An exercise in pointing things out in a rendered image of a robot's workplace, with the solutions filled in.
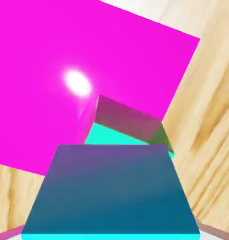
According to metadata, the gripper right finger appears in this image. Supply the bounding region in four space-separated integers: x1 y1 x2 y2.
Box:
194 217 229 240

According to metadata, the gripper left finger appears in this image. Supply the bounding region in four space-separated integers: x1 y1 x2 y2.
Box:
0 224 25 240

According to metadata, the small cyan cube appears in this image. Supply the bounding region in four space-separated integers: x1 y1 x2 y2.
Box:
21 143 201 240

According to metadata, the small turquoise cube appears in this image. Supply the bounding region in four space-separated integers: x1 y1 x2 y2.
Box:
84 94 176 160

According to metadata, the large magenta box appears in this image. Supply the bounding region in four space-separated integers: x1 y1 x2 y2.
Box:
0 0 201 177

